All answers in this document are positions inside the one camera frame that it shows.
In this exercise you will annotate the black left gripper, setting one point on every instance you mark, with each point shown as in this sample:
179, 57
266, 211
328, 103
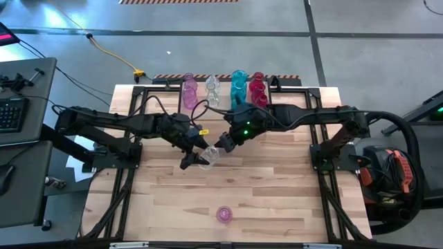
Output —
176, 129

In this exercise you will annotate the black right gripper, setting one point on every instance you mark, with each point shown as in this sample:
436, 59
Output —
245, 124

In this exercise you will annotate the clear round jar vase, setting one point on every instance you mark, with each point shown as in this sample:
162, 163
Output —
210, 156

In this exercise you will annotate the teal textured bottle vase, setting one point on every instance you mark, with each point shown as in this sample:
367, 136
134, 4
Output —
236, 102

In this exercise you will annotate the clear conical glass vase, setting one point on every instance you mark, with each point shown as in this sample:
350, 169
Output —
213, 98

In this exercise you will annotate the pink ringed jar vase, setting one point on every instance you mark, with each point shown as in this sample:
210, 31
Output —
189, 98

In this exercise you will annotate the red ribbed cylinder vase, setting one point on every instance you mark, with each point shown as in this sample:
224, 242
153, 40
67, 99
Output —
262, 101

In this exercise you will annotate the teal star-cut wide vase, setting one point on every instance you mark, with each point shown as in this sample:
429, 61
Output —
238, 89

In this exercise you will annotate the red ribbed bell vase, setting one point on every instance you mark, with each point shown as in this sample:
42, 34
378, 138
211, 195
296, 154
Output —
257, 90

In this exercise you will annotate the clear bulbous glass vase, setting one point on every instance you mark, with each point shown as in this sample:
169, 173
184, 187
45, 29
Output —
212, 83

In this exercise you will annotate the teal tall glass vase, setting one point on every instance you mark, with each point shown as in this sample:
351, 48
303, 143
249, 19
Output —
239, 75

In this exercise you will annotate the pink twisted cone vase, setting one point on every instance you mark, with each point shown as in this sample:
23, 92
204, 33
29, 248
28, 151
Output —
224, 214

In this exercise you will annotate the pink bumpy teardrop vase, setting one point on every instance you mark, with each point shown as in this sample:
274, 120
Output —
189, 79

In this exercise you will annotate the red round-bellied vase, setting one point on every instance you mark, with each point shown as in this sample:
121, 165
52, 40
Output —
258, 76

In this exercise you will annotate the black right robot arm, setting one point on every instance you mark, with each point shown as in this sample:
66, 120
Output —
311, 115

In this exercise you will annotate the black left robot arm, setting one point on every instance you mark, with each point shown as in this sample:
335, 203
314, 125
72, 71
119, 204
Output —
104, 119

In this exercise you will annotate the white paper sheet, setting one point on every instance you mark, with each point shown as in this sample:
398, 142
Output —
78, 169

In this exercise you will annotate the black desk leg bar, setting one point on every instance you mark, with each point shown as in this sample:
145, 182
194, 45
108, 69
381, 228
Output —
65, 145

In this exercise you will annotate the dark floor tape strip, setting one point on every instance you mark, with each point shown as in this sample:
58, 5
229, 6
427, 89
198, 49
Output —
309, 17

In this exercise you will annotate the grey desk with keyboard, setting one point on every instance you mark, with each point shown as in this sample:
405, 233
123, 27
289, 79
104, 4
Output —
38, 114

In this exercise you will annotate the black caster wheel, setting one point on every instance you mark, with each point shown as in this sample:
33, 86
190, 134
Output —
46, 225

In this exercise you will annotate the grey desk with mouse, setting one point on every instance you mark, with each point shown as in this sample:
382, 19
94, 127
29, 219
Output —
27, 186

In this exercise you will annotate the black orange equipment unit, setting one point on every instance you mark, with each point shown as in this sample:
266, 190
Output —
403, 169

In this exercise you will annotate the black backlit keyboard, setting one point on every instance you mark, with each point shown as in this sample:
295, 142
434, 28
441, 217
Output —
12, 115

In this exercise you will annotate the black stand with green light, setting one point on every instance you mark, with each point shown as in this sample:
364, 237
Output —
412, 115

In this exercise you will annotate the black clamp tool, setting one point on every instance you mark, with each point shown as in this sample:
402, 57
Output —
17, 83

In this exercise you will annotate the black computer mouse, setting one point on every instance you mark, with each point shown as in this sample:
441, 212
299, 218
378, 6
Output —
5, 180

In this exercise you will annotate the dark grey platform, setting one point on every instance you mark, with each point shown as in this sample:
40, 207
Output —
434, 162

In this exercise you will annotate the monitor with pink screen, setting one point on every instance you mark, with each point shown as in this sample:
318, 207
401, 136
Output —
5, 36

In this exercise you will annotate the wooden shelf with black frame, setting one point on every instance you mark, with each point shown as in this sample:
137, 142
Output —
225, 97

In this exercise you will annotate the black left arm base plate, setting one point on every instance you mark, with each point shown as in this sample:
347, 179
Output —
104, 163

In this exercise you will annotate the black aluminium table frame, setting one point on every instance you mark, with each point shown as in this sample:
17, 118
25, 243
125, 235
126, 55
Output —
314, 92

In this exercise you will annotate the silver table bracket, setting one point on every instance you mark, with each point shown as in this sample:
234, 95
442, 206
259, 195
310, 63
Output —
128, 246
322, 246

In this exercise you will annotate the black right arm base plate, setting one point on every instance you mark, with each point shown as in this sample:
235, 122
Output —
346, 166

